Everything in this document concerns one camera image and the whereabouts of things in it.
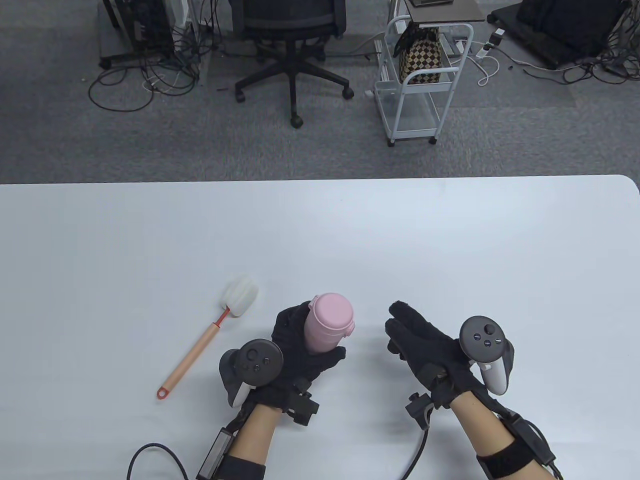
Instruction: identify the black office chair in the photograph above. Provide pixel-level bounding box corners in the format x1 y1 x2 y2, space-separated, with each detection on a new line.
227 0 356 130

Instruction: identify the black left hand controller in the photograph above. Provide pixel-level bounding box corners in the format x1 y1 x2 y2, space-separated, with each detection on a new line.
219 339 284 408

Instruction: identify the black right forearm strap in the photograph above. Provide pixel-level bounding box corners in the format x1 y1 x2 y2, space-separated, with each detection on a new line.
476 440 526 478

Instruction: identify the pink thermos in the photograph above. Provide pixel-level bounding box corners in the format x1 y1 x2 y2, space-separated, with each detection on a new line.
303 293 356 356

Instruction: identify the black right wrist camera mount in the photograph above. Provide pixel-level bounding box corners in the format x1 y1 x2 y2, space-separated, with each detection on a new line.
406 392 436 430

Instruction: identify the black left forearm strap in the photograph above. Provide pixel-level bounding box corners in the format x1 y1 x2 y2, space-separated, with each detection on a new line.
220 452 267 480

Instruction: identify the black computer rack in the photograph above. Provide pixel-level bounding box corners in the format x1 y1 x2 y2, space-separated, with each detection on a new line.
98 0 201 71

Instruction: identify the black left forearm sensor box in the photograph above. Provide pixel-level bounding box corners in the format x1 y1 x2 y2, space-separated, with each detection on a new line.
196 427 236 480

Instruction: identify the black flat platform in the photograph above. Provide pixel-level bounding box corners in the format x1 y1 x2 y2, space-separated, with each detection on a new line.
487 0 640 71

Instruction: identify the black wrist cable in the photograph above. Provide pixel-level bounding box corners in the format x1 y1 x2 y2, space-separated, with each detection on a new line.
400 427 429 480
126 442 191 480

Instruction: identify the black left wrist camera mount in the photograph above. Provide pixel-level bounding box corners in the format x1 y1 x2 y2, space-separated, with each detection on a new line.
285 380 321 427

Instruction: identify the person's left hand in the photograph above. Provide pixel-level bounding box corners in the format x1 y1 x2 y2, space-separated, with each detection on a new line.
248 302 347 413

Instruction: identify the person's left forearm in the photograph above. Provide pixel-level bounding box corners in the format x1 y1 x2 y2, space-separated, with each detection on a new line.
227 404 278 463

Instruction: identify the white cup brush wooden handle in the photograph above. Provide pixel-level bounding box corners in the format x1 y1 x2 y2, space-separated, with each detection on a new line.
156 274 259 400

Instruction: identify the black right forearm sensor box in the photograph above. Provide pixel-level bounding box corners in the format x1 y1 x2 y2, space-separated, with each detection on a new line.
510 415 556 463

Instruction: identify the black floor cable bundle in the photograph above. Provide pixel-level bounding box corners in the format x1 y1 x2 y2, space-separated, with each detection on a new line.
522 47 640 86
88 55 201 112

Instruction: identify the black forearm strap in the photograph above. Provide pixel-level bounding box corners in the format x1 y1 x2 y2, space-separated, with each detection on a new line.
476 440 526 478
220 452 267 480

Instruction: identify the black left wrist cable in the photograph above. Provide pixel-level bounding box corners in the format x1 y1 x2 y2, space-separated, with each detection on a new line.
126 442 191 480

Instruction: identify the white power strip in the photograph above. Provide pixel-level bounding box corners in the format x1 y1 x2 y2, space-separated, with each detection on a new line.
480 27 507 57

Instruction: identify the checkered woven bag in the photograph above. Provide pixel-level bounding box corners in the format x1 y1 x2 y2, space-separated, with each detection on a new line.
394 26 445 85

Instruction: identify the white rolling cart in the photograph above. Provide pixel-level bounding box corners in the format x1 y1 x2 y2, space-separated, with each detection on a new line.
374 15 475 147

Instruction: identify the pink thermos lid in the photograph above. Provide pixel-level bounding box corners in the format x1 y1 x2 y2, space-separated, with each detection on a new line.
307 293 356 337

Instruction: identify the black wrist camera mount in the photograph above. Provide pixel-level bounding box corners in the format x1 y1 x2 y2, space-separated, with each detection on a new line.
406 392 436 430
285 380 321 427

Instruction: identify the person's right hand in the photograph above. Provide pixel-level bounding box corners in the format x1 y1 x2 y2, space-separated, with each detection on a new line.
385 300 501 411

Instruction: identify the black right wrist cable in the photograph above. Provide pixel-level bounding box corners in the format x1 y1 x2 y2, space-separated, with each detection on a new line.
400 427 429 480

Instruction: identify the brown small table top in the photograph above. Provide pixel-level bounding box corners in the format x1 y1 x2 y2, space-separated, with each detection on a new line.
404 0 487 25

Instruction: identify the person's right forearm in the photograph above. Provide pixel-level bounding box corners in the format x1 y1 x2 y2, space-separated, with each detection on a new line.
450 390 546 480

